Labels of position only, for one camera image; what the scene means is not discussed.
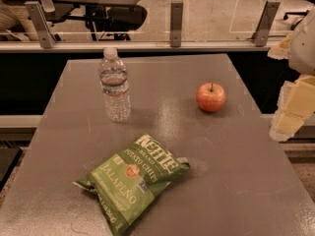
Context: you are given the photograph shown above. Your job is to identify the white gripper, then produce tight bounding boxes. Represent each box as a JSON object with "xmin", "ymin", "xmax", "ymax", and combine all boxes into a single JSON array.
[{"xmin": 267, "ymin": 7, "xmax": 315, "ymax": 142}]

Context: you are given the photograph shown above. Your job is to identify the green jalapeno chip bag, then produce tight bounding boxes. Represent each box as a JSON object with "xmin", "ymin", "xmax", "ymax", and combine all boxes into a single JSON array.
[{"xmin": 75, "ymin": 134, "xmax": 190, "ymax": 236}]

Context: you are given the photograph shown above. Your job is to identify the clear plastic water bottle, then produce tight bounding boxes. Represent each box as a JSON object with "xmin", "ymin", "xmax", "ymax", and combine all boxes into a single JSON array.
[{"xmin": 98, "ymin": 47, "xmax": 131, "ymax": 122}]

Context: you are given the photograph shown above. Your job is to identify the red apple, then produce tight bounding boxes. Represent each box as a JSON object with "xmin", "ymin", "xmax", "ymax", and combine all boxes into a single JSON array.
[{"xmin": 196, "ymin": 83, "xmax": 226, "ymax": 112}]

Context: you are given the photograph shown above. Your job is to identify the black office chair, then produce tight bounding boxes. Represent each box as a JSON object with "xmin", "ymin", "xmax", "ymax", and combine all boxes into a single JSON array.
[{"xmin": 85, "ymin": 5, "xmax": 148, "ymax": 40}]

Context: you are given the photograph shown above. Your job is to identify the dark desk behind glass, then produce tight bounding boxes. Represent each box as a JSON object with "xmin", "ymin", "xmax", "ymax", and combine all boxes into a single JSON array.
[{"xmin": 45, "ymin": 0, "xmax": 141, "ymax": 23}]

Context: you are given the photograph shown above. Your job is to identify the person in striped shirt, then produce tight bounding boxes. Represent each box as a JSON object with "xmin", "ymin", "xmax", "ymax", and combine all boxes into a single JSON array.
[{"xmin": 0, "ymin": 0, "xmax": 38, "ymax": 41}]

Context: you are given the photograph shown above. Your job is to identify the right metal glass bracket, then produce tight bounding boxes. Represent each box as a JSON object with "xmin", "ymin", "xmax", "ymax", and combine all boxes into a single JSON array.
[{"xmin": 252, "ymin": 1, "xmax": 280, "ymax": 47}]

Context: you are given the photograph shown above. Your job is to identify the metal glass bracket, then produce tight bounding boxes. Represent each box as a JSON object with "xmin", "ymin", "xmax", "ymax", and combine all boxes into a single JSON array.
[
  {"xmin": 252, "ymin": 1, "xmax": 280, "ymax": 47},
  {"xmin": 170, "ymin": 1, "xmax": 183, "ymax": 47},
  {"xmin": 26, "ymin": 1, "xmax": 55, "ymax": 48}
]

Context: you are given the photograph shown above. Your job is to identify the middle metal glass bracket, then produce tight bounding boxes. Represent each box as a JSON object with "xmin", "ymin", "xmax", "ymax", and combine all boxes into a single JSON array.
[{"xmin": 170, "ymin": 1, "xmax": 183, "ymax": 47}]

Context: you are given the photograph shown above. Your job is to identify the metal glass rail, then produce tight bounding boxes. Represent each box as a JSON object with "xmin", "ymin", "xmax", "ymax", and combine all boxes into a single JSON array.
[{"xmin": 0, "ymin": 40, "xmax": 280, "ymax": 53}]

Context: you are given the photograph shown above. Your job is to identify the left metal glass bracket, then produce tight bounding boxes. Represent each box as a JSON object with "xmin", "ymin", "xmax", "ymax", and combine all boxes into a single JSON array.
[{"xmin": 26, "ymin": 1, "xmax": 55, "ymax": 48}]

